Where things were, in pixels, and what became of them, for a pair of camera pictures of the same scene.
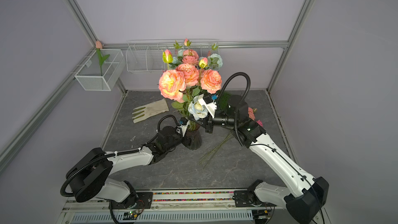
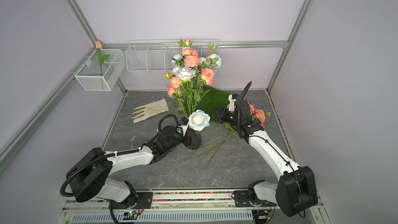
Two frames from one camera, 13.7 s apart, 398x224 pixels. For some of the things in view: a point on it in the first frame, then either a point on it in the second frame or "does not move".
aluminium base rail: [174, 206] does not move
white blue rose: [197, 109] → [199, 120]
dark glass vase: [193, 130] does not move
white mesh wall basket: [93, 77] does not move
